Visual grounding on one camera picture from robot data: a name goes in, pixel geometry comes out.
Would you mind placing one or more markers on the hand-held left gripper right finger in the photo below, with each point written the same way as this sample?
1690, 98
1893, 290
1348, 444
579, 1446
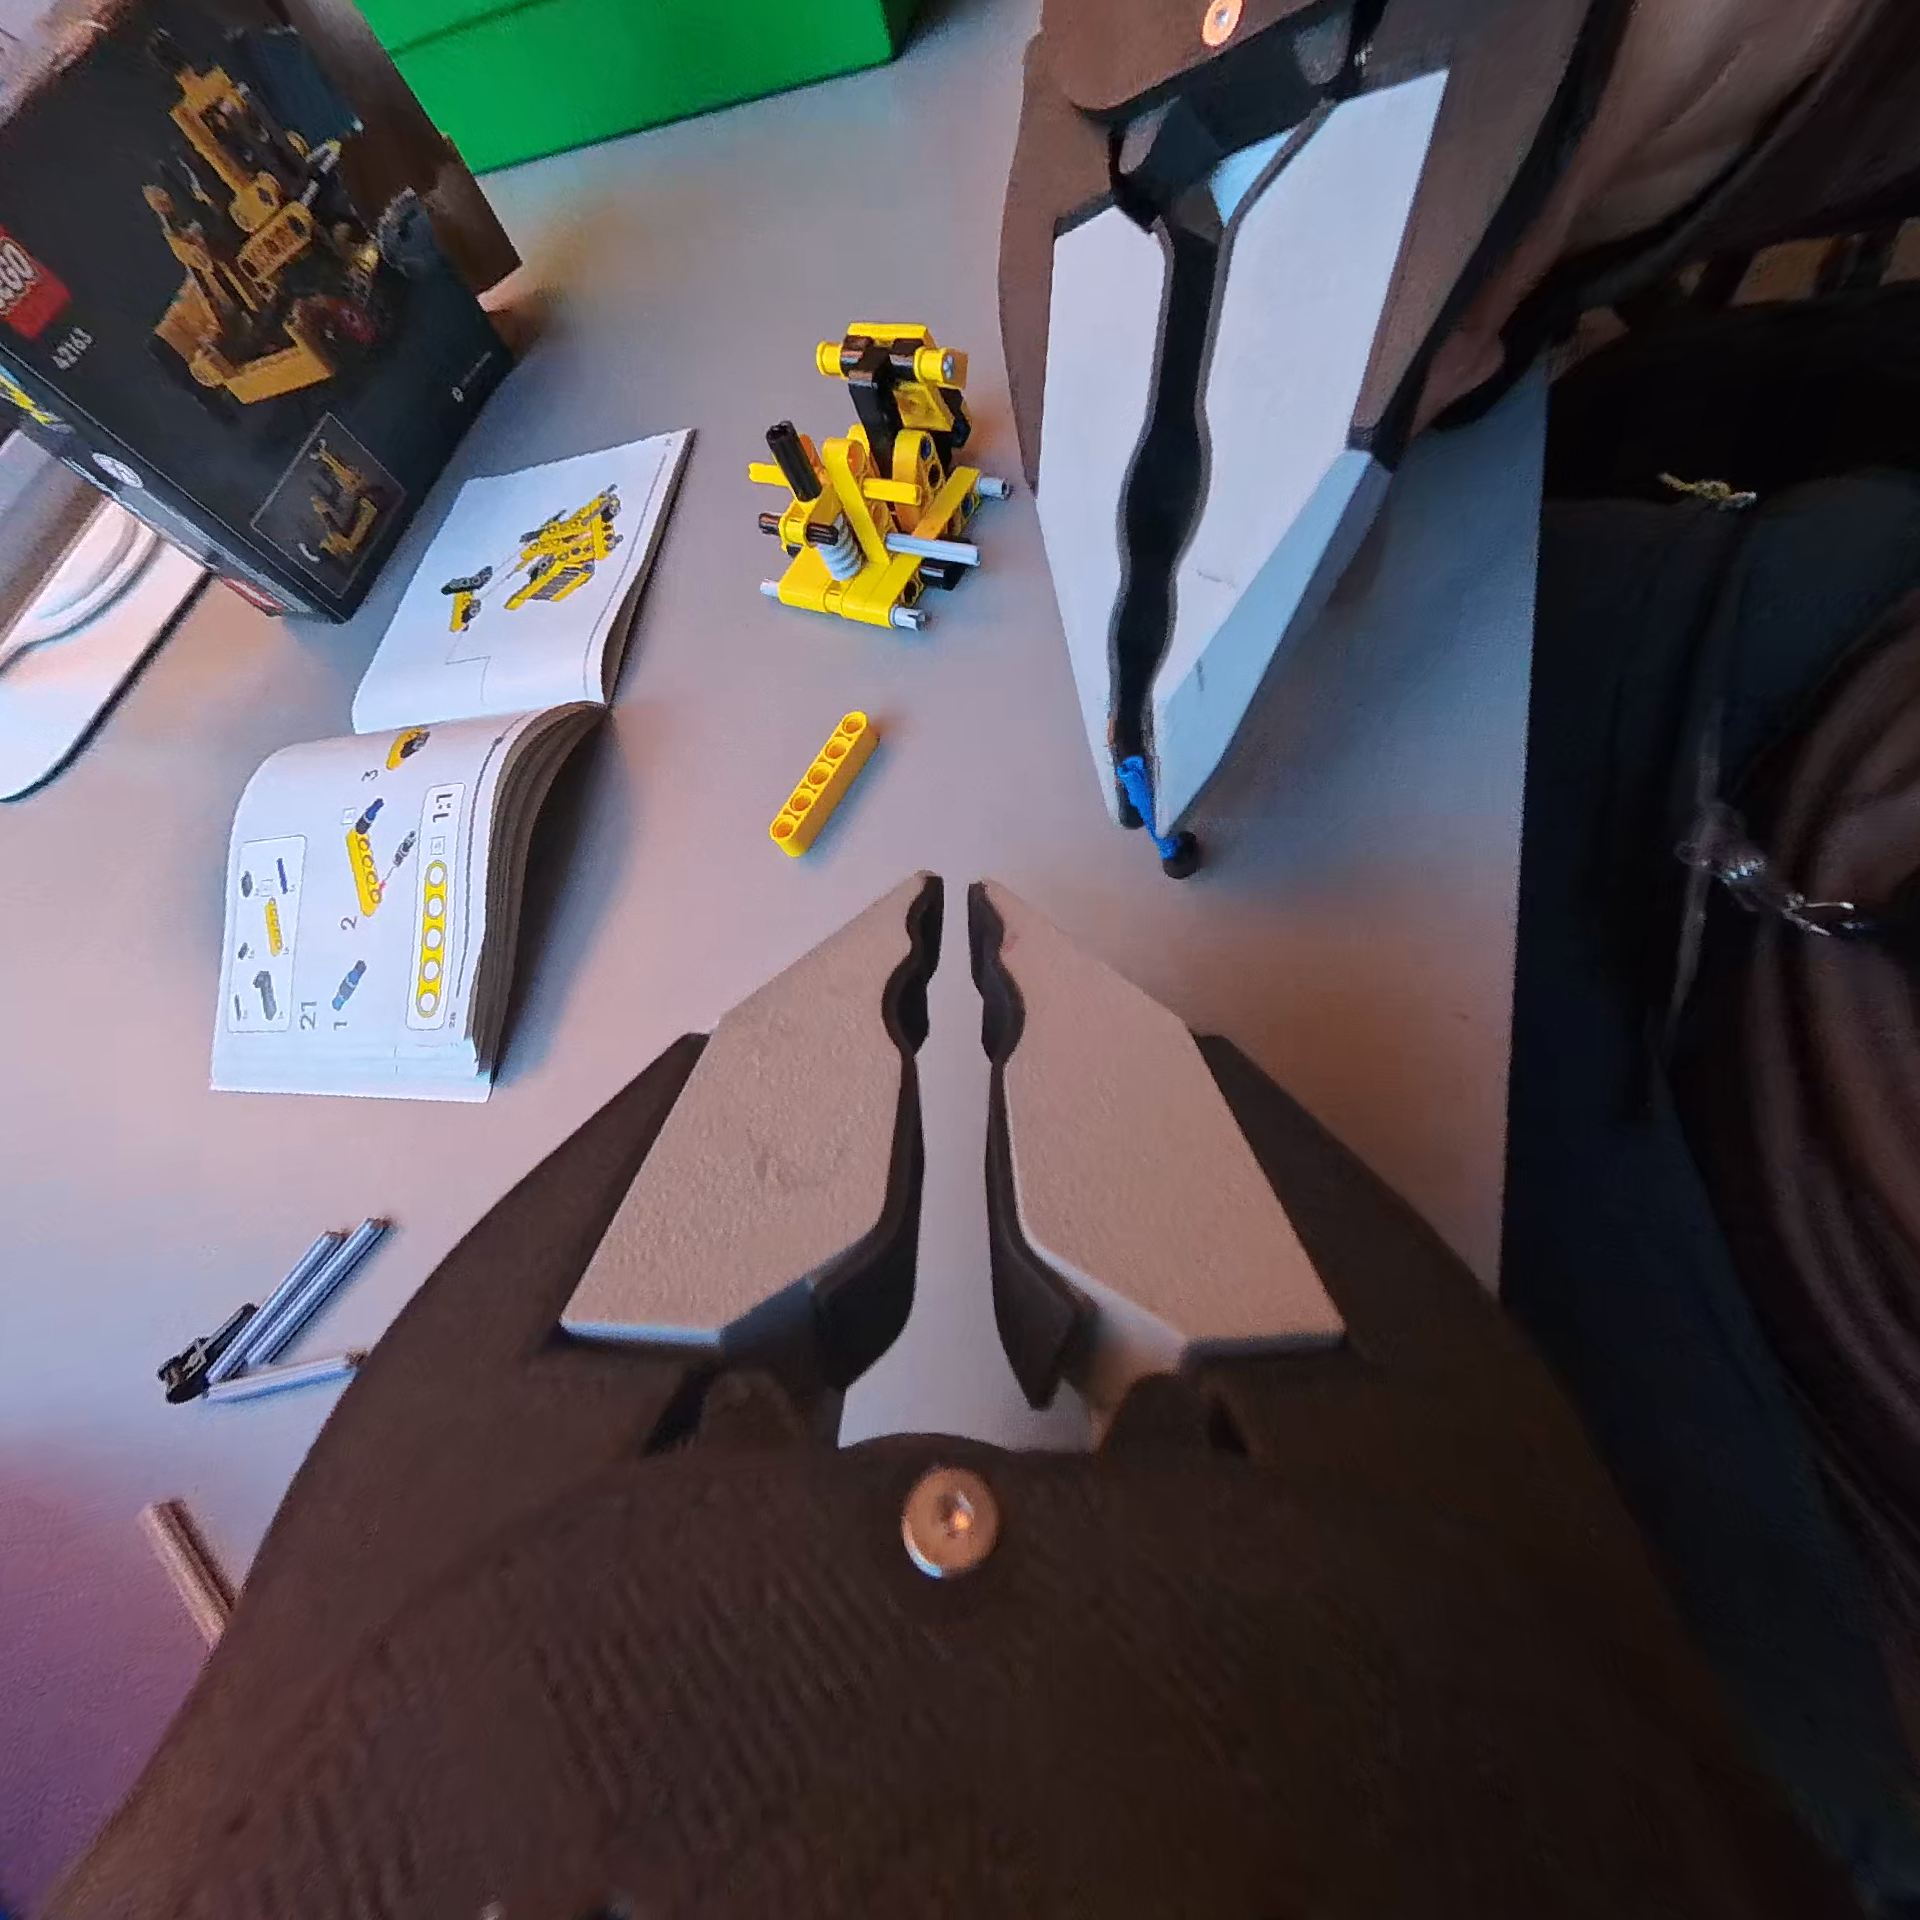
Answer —
1155, 1170

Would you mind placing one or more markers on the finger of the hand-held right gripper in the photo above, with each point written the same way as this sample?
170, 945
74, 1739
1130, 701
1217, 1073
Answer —
1306, 330
1089, 450

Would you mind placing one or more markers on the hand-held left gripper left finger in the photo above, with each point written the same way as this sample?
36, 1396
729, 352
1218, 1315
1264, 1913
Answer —
749, 1155

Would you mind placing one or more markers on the blue lego pin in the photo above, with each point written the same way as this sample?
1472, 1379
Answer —
1136, 787

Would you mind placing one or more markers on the person's right forearm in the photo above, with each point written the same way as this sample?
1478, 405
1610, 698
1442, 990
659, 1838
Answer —
1755, 136

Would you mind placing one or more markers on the yellow lego vehicle model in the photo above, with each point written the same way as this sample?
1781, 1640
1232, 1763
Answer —
878, 493

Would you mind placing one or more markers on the yellow lego beam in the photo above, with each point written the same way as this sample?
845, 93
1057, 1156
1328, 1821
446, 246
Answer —
826, 782

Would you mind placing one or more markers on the lego instruction booklet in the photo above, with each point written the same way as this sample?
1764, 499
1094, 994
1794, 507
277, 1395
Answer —
435, 840

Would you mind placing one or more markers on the grey lego axle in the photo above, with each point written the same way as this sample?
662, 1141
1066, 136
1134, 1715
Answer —
277, 1300
323, 1286

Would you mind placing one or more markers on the black lego axle connector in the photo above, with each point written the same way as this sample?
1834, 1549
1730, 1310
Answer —
190, 1368

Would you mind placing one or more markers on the dark lego set box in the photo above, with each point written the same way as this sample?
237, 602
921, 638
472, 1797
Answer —
224, 269

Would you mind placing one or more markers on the person's dark trousers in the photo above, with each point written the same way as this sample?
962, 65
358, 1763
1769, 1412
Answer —
1620, 1049

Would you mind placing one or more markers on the green box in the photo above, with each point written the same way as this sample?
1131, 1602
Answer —
629, 66

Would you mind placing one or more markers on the white curved plastic base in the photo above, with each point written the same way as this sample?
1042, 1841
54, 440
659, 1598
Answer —
76, 660

